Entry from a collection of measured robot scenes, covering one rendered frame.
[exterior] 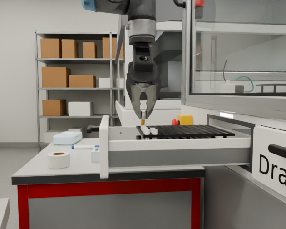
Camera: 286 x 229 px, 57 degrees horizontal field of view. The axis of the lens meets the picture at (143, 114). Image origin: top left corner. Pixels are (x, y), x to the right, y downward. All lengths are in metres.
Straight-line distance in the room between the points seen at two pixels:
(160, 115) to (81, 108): 3.08
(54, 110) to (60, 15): 1.72
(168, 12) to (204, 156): 1.11
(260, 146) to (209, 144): 0.11
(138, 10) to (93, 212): 0.60
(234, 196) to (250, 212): 0.08
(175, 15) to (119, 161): 1.15
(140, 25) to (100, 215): 0.57
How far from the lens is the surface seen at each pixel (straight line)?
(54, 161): 0.89
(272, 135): 0.55
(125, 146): 0.57
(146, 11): 0.72
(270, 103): 0.58
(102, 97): 4.91
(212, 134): 0.65
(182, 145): 0.59
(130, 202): 0.87
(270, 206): 0.61
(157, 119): 1.52
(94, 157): 0.92
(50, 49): 4.69
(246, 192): 0.69
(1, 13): 5.61
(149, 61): 0.62
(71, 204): 0.88
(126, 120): 1.50
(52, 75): 4.65
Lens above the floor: 1.00
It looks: 5 degrees down
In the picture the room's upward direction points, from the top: straight up
